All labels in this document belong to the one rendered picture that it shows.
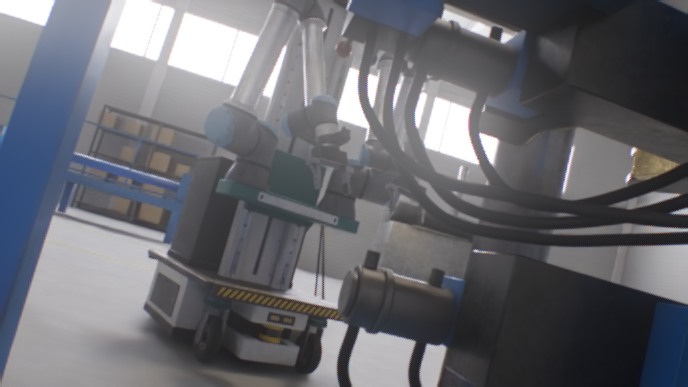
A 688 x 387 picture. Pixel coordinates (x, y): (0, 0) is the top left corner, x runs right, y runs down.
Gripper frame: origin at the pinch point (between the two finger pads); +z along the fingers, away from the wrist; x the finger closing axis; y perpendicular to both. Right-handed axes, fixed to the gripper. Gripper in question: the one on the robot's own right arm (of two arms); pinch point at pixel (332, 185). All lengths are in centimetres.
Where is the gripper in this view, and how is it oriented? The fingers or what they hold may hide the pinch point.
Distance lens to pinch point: 186.8
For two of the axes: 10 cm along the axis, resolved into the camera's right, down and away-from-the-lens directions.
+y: -7.0, 3.1, 6.4
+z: 1.1, 9.3, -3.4
